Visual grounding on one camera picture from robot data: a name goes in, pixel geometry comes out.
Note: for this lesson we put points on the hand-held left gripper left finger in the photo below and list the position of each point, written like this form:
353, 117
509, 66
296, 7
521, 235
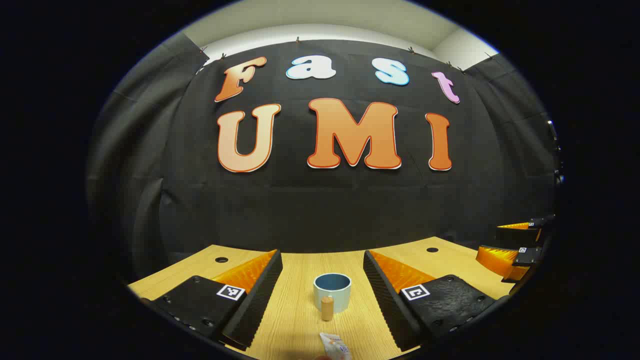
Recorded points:
260, 295

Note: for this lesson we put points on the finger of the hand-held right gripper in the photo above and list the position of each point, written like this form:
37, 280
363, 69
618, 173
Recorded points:
530, 256
515, 236

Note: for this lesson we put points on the white toothpaste tube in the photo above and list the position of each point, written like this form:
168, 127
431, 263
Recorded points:
336, 346

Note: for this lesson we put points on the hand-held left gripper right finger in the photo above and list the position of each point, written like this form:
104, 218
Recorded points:
385, 295

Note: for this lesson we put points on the black backdrop cloth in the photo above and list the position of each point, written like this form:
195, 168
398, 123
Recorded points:
310, 205

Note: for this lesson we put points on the wooden desktop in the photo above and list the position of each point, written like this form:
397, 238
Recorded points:
300, 320

